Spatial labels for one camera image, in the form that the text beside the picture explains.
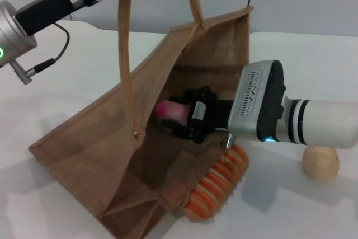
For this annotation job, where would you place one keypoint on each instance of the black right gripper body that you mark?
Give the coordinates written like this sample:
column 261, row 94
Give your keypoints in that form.
column 209, row 116

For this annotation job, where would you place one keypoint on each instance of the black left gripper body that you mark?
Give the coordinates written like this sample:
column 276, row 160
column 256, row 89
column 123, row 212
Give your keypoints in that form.
column 47, row 9

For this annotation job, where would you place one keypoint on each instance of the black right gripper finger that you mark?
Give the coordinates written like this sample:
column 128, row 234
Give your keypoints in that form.
column 198, row 94
column 179, row 130

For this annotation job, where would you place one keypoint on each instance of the pink peach toy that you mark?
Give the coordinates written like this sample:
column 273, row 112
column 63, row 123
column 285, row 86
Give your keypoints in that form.
column 172, row 111

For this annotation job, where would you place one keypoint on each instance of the brown jute handbag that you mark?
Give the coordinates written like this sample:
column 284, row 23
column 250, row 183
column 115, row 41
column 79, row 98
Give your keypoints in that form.
column 92, row 152

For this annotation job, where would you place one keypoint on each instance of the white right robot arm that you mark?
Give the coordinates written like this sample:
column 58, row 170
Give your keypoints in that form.
column 324, row 124

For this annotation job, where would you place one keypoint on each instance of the orange striped bread toy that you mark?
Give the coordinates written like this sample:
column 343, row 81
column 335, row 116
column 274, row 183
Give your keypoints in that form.
column 215, row 185

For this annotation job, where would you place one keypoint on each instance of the beige round fruit toy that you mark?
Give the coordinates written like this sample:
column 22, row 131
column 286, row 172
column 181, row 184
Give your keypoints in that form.
column 320, row 166

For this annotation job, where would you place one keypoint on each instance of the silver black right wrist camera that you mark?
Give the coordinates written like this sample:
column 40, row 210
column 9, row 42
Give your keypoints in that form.
column 254, row 102

